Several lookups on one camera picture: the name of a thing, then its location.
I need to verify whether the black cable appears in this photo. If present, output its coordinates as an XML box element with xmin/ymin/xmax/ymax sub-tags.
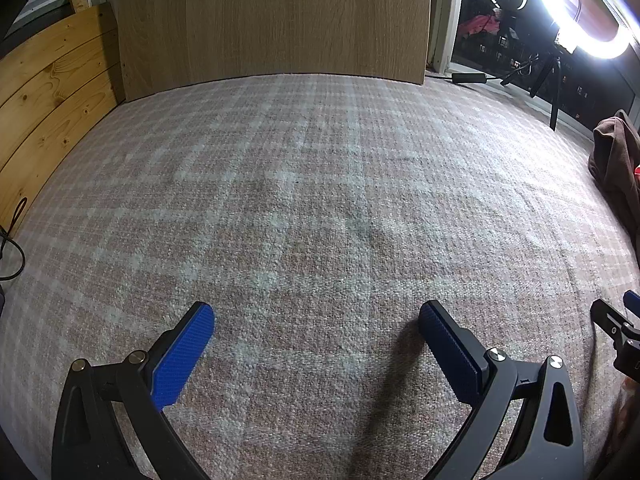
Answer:
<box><xmin>0</xmin><ymin>197</ymin><xmax>28</xmax><ymax>281</ymax></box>

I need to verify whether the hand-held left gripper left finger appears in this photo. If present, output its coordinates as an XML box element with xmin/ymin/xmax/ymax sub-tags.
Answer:
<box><xmin>51</xmin><ymin>301</ymin><xmax>216</xmax><ymax>480</ymax></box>

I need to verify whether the plaid beige blanket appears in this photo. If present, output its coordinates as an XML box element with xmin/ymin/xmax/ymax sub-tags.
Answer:
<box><xmin>0</xmin><ymin>74</ymin><xmax>640</xmax><ymax>480</ymax></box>

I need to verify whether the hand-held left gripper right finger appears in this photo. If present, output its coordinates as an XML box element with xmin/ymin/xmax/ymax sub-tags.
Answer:
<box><xmin>418</xmin><ymin>300</ymin><xmax>586</xmax><ymax>480</ymax></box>

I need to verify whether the brown garment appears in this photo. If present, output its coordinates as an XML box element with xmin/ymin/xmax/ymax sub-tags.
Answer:
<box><xmin>588</xmin><ymin>109</ymin><xmax>640</xmax><ymax>241</ymax></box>

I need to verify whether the pine wood panel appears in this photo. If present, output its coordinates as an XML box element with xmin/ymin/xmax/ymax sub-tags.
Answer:
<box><xmin>0</xmin><ymin>2</ymin><xmax>126</xmax><ymax>241</ymax></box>

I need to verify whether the ring light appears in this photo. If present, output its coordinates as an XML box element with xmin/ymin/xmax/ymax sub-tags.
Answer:
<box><xmin>530</xmin><ymin>0</ymin><xmax>633</xmax><ymax>62</ymax></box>

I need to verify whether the light oak board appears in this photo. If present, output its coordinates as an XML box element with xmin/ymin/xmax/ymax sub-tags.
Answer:
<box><xmin>116</xmin><ymin>0</ymin><xmax>432</xmax><ymax>102</ymax></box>

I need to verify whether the black tripod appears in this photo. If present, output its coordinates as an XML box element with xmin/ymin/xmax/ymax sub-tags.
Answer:
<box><xmin>500</xmin><ymin>45</ymin><xmax>567</xmax><ymax>131</ymax></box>

